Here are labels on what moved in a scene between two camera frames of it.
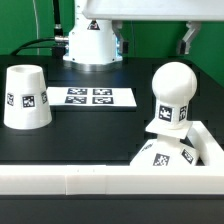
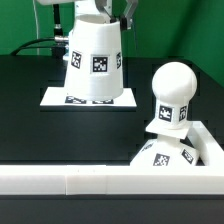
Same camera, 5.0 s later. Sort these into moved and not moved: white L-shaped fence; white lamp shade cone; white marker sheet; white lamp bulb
Moved: white lamp shade cone
Not moved: white L-shaped fence; white lamp bulb; white marker sheet
